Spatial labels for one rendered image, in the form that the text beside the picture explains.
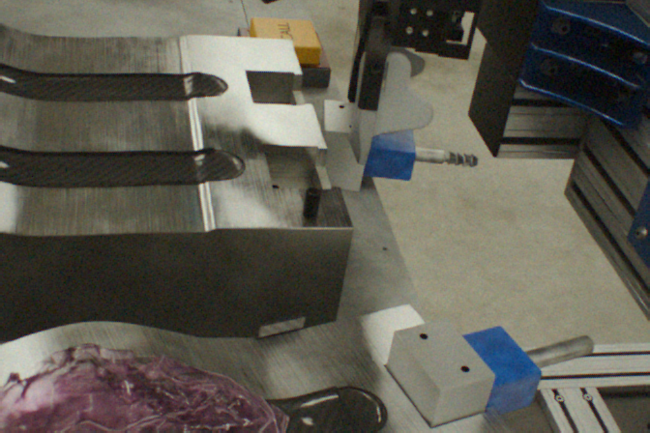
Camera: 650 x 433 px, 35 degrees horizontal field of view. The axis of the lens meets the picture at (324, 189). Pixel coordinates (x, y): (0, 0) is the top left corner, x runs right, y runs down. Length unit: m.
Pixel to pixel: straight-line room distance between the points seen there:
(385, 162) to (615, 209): 0.30
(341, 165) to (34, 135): 0.25
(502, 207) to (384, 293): 1.64
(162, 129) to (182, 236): 0.12
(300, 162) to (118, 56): 0.18
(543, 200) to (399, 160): 1.62
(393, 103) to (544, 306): 1.37
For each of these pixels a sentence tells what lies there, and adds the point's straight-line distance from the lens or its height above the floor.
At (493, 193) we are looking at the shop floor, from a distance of 2.42.
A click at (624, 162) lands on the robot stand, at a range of 1.04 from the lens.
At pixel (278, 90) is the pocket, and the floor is 0.87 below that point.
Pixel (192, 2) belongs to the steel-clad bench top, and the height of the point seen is 0.80.
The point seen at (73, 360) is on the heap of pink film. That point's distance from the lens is 0.48.
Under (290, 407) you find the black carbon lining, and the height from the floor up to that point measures 0.85.
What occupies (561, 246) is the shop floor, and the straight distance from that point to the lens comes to 2.31.
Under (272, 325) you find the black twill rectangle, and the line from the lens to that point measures 0.61.
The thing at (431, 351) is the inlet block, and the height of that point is 0.88.
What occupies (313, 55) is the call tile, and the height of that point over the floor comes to 0.83.
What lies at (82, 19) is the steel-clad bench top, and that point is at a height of 0.80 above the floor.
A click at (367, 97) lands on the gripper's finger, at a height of 0.90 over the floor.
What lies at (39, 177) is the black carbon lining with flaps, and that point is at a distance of 0.69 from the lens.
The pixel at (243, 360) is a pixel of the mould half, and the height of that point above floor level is 0.86.
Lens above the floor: 1.26
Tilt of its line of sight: 33 degrees down
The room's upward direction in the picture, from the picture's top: 10 degrees clockwise
